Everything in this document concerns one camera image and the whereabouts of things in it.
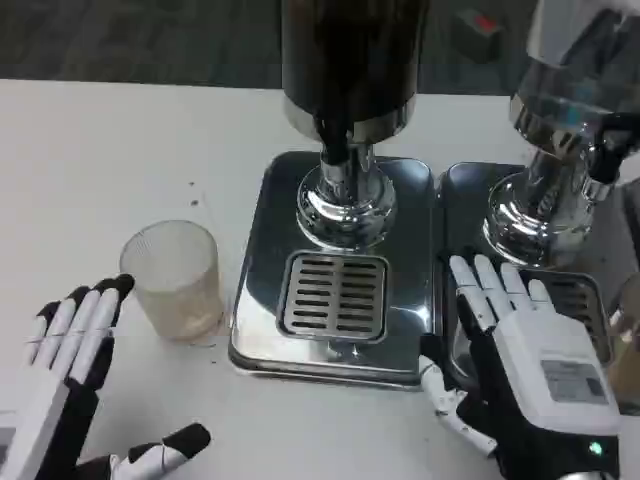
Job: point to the steel drip tray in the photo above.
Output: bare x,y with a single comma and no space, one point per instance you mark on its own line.
415,240
465,200

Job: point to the clear ribbed glass cup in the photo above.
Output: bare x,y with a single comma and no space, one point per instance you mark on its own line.
172,280

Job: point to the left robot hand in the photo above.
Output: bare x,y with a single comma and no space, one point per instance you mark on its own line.
47,400

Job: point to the black dispenser tap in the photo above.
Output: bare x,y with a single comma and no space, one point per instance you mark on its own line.
334,142
607,155

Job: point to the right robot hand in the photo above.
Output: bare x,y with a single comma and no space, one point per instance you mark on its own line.
540,360

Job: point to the black box with red button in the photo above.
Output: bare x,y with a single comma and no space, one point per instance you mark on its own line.
477,37

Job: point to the clear drink dispenser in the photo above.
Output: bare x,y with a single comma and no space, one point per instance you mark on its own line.
560,100

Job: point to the steel slotted tray grid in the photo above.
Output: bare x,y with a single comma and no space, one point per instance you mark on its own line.
575,300
334,292

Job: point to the dark drink dispenser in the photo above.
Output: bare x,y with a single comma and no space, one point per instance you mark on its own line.
350,60

